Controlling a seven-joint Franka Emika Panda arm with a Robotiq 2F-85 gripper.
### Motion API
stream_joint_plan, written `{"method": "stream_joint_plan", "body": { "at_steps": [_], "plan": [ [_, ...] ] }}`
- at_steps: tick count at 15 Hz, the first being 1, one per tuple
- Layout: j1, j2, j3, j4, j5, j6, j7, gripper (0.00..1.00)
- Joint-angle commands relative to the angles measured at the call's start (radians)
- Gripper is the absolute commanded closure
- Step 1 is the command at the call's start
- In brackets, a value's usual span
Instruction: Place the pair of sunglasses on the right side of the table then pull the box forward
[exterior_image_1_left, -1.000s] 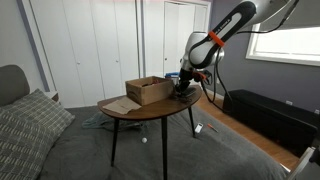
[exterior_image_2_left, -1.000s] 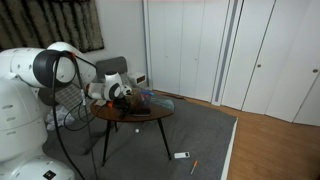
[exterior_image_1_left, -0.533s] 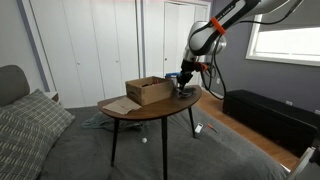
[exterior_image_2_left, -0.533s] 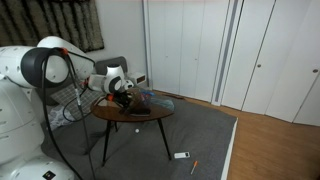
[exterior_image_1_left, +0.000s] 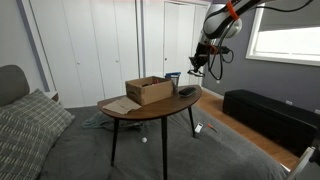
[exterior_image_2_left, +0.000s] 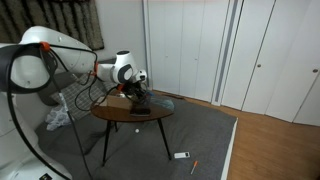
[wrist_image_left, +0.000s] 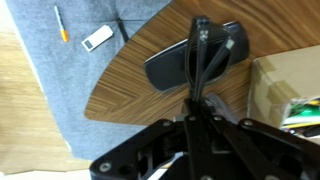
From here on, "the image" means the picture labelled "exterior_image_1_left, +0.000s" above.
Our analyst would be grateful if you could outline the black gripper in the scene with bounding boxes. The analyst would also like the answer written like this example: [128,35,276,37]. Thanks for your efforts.
[188,42,213,72]

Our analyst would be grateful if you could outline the black sunglasses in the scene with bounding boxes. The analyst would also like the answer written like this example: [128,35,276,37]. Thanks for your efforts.
[187,68,206,78]

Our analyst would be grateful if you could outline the cardboard box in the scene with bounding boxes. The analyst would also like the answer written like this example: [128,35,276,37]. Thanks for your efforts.
[125,75,175,106]

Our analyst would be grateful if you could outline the white closet door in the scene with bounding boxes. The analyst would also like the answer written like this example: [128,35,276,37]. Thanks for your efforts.
[89,0,141,100]
[29,0,106,108]
[179,3,208,86]
[163,2,182,78]

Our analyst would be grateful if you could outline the black table leg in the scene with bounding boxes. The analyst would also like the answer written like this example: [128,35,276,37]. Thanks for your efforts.
[110,118,120,167]
[161,116,169,180]
[187,105,197,138]

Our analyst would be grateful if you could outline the white remote control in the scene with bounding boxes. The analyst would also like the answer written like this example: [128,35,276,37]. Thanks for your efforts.
[194,122,204,134]

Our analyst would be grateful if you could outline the black bench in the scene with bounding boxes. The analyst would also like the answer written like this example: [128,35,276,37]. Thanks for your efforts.
[222,88,320,158]

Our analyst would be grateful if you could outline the brown paper sheet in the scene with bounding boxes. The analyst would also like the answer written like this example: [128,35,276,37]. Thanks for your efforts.
[102,95,143,116]

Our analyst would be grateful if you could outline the white framed window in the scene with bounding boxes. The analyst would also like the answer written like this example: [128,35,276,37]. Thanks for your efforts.
[245,0,320,67]

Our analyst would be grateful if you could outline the grey roller blind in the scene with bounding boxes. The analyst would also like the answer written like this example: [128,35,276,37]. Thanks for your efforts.
[258,0,320,33]

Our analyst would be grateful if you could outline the crumpled pale teal cloth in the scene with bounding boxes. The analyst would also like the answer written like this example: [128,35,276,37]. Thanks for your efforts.
[81,110,144,132]

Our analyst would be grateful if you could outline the white nightstand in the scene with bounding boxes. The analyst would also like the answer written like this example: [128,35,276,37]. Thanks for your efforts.
[43,90,61,104]

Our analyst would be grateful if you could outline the grey plaid pillow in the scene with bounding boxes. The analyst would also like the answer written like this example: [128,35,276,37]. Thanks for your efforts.
[0,88,76,151]

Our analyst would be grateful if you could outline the grey upholstered headboard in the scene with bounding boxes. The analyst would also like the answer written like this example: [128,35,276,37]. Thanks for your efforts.
[0,64,31,108]

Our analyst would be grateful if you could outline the grey dashed pattern pillow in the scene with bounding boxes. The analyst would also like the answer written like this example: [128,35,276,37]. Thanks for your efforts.
[0,109,56,180]

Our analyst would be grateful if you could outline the silver camera stand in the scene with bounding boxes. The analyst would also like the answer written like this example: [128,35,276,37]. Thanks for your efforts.
[284,145,320,180]

